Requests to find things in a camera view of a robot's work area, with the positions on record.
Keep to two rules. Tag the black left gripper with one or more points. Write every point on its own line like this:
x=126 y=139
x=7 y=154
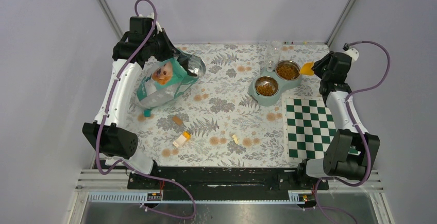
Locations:
x=170 y=51

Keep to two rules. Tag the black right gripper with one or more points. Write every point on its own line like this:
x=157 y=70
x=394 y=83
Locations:
x=318 y=65

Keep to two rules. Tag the orange plastic scoop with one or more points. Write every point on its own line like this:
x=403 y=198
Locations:
x=306 y=69

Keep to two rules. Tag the green dog food bag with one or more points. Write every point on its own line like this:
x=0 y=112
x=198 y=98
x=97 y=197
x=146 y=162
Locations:
x=169 y=79

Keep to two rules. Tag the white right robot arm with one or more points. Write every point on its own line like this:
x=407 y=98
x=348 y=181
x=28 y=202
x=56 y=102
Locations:
x=353 y=149

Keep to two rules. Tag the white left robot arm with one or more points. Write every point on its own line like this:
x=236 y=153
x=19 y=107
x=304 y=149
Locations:
x=108 y=133

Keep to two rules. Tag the brown pet food kibble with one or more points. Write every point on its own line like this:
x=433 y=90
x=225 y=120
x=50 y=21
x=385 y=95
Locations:
x=285 y=76

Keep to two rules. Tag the mint double pet bowl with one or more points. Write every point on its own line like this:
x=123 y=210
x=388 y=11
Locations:
x=260 y=100

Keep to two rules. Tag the green white checkerboard mat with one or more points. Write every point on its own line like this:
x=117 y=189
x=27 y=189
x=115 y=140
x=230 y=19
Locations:
x=308 y=128

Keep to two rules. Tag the teal small cube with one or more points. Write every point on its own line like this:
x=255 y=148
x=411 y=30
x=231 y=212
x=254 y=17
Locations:
x=147 y=113

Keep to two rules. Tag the brown wooden cylinder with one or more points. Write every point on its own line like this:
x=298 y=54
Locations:
x=177 y=120

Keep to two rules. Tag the floral patterned table cloth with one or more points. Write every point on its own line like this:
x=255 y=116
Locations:
x=215 y=108

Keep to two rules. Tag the white yellow toy block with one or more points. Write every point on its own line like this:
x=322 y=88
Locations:
x=181 y=140

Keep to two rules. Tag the small cream toy piece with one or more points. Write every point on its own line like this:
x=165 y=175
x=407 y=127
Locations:
x=235 y=139

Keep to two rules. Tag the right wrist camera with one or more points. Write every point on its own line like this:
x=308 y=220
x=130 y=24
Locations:
x=351 y=51

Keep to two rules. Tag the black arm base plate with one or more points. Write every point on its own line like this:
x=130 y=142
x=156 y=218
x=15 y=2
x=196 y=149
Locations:
x=227 y=183

